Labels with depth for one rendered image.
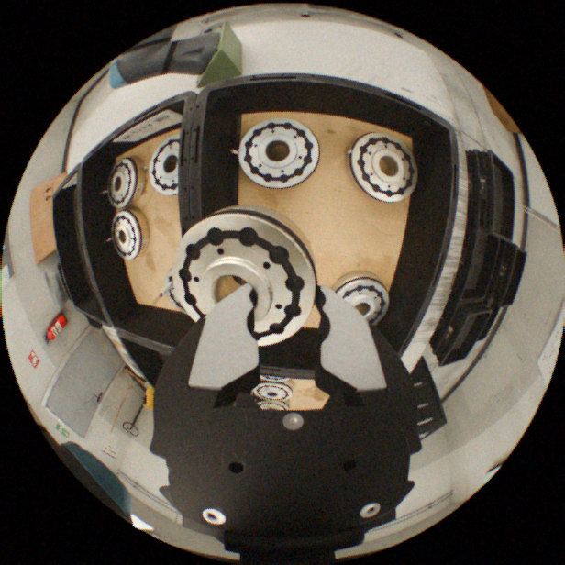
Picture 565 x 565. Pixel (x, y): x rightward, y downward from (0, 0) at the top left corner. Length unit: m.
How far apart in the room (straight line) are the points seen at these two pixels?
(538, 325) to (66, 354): 6.01
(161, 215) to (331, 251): 0.30
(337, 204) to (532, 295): 2.84
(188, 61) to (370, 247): 0.52
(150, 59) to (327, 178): 0.46
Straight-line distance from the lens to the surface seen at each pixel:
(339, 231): 0.29
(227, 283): 0.15
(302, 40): 0.63
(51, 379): 3.41
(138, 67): 0.49
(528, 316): 2.97
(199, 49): 0.48
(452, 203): 0.25
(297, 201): 0.28
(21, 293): 3.18
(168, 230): 0.37
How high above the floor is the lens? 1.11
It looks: 60 degrees down
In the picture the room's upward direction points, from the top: 169 degrees counter-clockwise
